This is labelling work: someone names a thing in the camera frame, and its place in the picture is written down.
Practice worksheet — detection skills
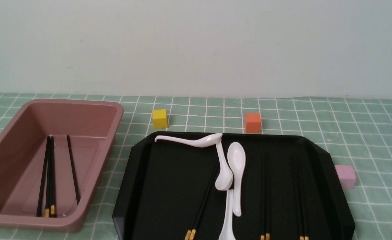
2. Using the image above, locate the black chopstick gold tip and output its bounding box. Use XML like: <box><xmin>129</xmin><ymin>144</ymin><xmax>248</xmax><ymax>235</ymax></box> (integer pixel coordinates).
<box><xmin>296</xmin><ymin>156</ymin><xmax>309</xmax><ymax>240</ymax></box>
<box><xmin>265</xmin><ymin>156</ymin><xmax>271</xmax><ymax>240</ymax></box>
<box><xmin>184</xmin><ymin>164</ymin><xmax>219</xmax><ymax>240</ymax></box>
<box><xmin>291</xmin><ymin>154</ymin><xmax>305</xmax><ymax>240</ymax></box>
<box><xmin>189</xmin><ymin>165</ymin><xmax>220</xmax><ymax>240</ymax></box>
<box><xmin>45</xmin><ymin>136</ymin><xmax>51</xmax><ymax>218</ymax></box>
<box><xmin>51</xmin><ymin>136</ymin><xmax>57</xmax><ymax>218</ymax></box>
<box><xmin>260</xmin><ymin>153</ymin><xmax>266</xmax><ymax>240</ymax></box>

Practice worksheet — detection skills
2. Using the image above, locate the white spoon top horizontal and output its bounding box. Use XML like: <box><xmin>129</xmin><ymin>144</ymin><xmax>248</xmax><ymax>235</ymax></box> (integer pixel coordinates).
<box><xmin>154</xmin><ymin>133</ymin><xmax>223</xmax><ymax>148</ymax></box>

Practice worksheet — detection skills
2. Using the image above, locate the yellow cube block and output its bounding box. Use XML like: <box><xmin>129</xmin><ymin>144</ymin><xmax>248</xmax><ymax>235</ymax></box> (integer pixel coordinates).
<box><xmin>152</xmin><ymin>108</ymin><xmax>168</xmax><ymax>129</ymax></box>

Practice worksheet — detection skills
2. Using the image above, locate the white spoon middle right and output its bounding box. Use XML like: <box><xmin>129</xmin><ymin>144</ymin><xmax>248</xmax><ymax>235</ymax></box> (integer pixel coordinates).
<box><xmin>227</xmin><ymin>142</ymin><xmax>246</xmax><ymax>217</ymax></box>

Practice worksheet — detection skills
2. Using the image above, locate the orange cube block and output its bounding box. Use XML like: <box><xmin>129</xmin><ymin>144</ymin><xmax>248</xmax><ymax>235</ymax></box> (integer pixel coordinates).
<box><xmin>245</xmin><ymin>112</ymin><xmax>261</xmax><ymax>133</ymax></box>

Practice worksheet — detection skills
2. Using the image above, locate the white spoon middle left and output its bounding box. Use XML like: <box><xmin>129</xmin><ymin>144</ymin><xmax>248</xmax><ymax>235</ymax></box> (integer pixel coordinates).
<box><xmin>215</xmin><ymin>140</ymin><xmax>234</xmax><ymax>191</ymax></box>

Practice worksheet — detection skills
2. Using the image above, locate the white spoon bottom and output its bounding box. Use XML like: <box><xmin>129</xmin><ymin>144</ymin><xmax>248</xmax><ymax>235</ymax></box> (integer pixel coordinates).
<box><xmin>218</xmin><ymin>189</ymin><xmax>236</xmax><ymax>240</ymax></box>

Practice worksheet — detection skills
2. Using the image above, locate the black plastic tray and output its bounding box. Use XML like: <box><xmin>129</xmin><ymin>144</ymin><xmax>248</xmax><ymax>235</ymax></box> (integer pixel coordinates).
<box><xmin>112</xmin><ymin>132</ymin><xmax>356</xmax><ymax>240</ymax></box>

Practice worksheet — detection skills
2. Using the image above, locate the black chopstick in bin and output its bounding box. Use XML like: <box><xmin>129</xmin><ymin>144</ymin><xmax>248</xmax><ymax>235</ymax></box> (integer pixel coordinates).
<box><xmin>36</xmin><ymin>136</ymin><xmax>51</xmax><ymax>217</ymax></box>
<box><xmin>66</xmin><ymin>135</ymin><xmax>81</xmax><ymax>205</ymax></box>

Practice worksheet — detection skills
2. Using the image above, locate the pink cube block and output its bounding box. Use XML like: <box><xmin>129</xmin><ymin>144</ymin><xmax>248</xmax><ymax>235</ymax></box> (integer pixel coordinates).
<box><xmin>335</xmin><ymin>165</ymin><xmax>357</xmax><ymax>189</ymax></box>

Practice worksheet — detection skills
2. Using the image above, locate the green checkered tablecloth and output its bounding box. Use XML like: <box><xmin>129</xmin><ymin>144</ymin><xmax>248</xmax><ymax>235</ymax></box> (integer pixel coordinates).
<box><xmin>0</xmin><ymin>93</ymin><xmax>392</xmax><ymax>240</ymax></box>

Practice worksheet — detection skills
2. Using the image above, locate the pink plastic bin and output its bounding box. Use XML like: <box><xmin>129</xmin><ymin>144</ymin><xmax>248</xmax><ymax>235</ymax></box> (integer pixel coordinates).
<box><xmin>0</xmin><ymin>99</ymin><xmax>123</xmax><ymax>233</ymax></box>

